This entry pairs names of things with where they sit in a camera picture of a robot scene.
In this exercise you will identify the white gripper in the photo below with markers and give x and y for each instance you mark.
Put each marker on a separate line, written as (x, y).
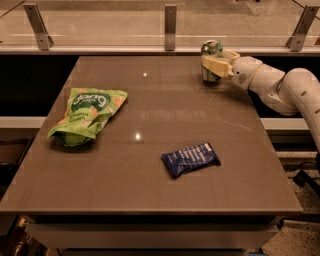
(243, 72)

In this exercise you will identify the green soda can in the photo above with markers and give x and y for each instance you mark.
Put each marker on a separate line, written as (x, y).
(211, 48)

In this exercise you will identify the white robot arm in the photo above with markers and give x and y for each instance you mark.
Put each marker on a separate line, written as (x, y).
(297, 91)

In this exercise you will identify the blue snack packet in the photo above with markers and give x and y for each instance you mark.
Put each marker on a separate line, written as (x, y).
(190, 159)

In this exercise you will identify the green snack bag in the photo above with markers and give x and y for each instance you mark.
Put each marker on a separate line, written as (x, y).
(88, 110)

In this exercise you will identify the glass barrier panel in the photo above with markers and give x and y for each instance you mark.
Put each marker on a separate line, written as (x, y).
(236, 23)

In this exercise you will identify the right metal bracket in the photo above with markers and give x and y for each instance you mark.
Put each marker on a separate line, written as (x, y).
(296, 41)

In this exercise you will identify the metal bracket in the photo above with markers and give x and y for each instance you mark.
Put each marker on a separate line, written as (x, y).
(170, 26)
(43, 39)
(296, 41)

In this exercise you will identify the middle metal bracket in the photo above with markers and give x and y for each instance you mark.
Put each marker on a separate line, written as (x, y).
(170, 26)

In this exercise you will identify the left metal bracket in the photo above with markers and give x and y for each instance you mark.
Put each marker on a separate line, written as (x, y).
(43, 39)

